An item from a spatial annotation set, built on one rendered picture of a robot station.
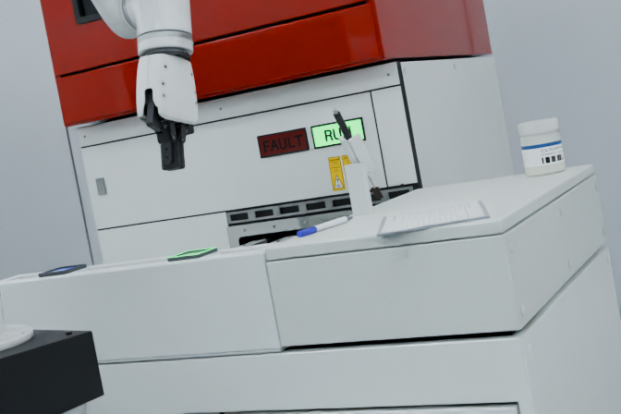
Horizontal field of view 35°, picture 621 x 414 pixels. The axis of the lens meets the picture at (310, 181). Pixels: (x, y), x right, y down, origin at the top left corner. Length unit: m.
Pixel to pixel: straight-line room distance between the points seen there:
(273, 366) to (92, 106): 1.01
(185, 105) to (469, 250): 0.50
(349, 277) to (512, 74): 2.15
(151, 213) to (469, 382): 1.13
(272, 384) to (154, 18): 0.57
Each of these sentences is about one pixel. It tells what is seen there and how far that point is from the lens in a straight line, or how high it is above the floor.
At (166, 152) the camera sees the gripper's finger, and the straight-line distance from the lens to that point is 1.48.
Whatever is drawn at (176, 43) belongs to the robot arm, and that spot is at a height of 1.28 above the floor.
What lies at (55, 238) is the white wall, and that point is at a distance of 4.46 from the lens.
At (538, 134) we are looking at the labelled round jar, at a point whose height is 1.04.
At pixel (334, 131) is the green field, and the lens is 2.00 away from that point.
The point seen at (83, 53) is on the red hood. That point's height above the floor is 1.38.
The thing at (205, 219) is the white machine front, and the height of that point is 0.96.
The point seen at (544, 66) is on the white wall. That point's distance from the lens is 3.38.
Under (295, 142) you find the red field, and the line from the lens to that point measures 2.04.
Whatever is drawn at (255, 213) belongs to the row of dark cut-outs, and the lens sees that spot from 2.11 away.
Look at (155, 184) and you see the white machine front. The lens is 2.24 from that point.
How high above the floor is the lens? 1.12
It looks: 3 degrees down
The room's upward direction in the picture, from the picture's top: 10 degrees counter-clockwise
